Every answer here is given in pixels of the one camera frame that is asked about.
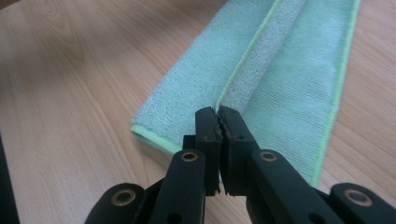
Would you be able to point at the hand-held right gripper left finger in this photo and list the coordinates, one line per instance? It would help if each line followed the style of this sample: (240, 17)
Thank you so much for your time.
(210, 140)

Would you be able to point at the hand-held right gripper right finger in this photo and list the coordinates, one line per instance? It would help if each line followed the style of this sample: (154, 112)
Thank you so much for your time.
(236, 149)

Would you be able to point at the green microfibre towel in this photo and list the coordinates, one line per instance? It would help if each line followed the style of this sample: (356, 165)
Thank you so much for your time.
(193, 77)

